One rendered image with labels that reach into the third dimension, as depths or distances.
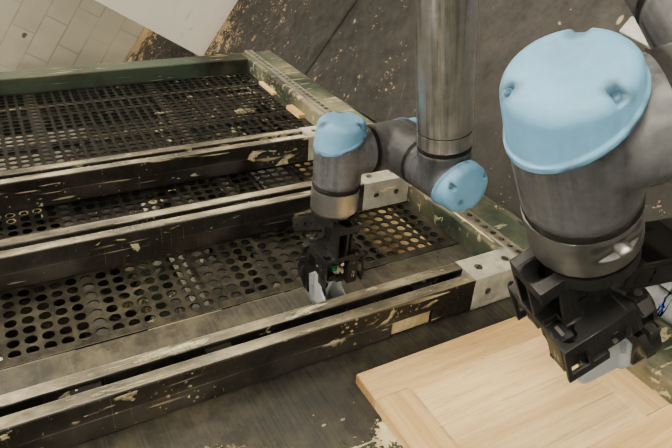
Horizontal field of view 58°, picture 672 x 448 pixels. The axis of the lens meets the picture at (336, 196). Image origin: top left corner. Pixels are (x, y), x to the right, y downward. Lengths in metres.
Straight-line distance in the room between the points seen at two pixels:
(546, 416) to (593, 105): 0.73
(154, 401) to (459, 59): 0.61
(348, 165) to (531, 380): 0.45
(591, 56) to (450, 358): 0.75
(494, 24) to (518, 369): 1.99
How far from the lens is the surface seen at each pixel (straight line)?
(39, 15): 6.14
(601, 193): 0.37
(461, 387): 1.00
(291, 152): 1.59
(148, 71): 2.19
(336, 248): 0.95
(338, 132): 0.87
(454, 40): 0.76
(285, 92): 2.01
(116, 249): 1.22
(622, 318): 0.50
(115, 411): 0.92
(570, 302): 0.47
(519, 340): 1.11
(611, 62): 0.34
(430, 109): 0.80
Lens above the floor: 1.94
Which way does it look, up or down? 40 degrees down
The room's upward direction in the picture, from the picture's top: 67 degrees counter-clockwise
